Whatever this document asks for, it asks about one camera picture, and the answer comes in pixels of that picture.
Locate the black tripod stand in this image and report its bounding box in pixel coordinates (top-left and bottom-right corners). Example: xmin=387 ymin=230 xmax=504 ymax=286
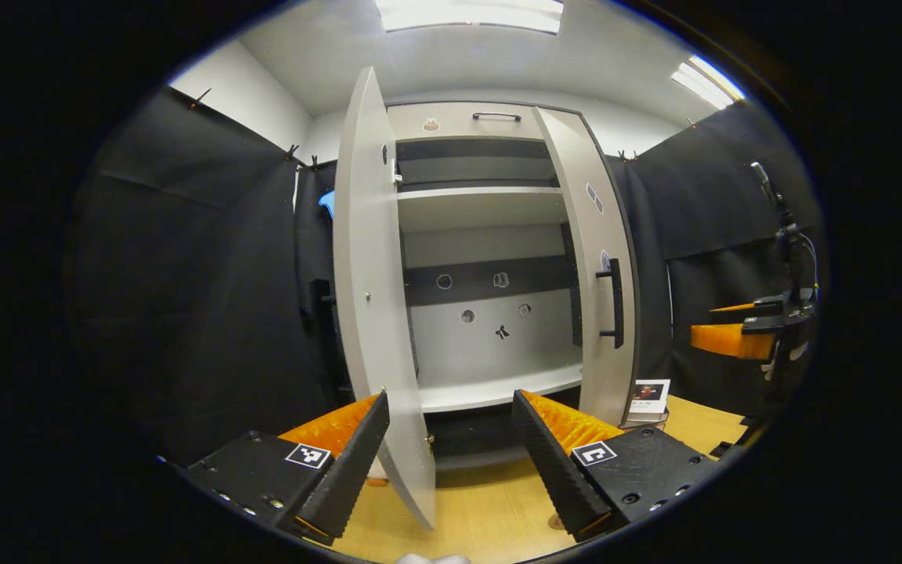
xmin=750 ymin=161 xmax=820 ymax=298

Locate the white and black cabinet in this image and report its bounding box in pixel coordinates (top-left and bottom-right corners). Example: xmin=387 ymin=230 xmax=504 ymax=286
xmin=384 ymin=100 xmax=644 ymax=471

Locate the beige cabinet drawer front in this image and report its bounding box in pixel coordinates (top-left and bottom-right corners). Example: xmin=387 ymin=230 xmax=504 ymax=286
xmin=386 ymin=102 xmax=581 ymax=142

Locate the black left door handle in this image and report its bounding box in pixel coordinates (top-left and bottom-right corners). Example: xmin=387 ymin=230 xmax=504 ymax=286
xmin=310 ymin=277 xmax=336 ymax=334

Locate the large ceiling light panel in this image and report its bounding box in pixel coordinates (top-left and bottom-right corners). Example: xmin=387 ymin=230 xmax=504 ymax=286
xmin=375 ymin=0 xmax=564 ymax=34

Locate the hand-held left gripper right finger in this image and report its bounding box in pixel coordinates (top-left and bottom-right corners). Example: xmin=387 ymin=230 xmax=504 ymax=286
xmin=511 ymin=389 xmax=722 ymax=543

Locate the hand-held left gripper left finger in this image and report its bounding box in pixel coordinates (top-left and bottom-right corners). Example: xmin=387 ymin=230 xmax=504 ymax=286
xmin=185 ymin=392 xmax=391 ymax=547

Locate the black right door handle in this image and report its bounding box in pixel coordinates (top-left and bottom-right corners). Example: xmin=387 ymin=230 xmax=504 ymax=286
xmin=595 ymin=258 xmax=625 ymax=349

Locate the white picture card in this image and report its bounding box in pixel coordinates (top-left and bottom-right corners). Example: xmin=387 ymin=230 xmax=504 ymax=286
xmin=627 ymin=379 xmax=672 ymax=424

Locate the white cabinet door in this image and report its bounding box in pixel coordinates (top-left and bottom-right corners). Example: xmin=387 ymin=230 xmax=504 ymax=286
xmin=533 ymin=106 xmax=640 ymax=428
xmin=332 ymin=66 xmax=438 ymax=530

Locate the black door handle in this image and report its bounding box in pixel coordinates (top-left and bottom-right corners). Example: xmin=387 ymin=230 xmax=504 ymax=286
xmin=310 ymin=277 xmax=336 ymax=334
xmin=595 ymin=258 xmax=625 ymax=349

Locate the narrow ceiling light panel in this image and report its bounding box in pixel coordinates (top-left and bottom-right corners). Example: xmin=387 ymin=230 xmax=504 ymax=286
xmin=670 ymin=55 xmax=747 ymax=110

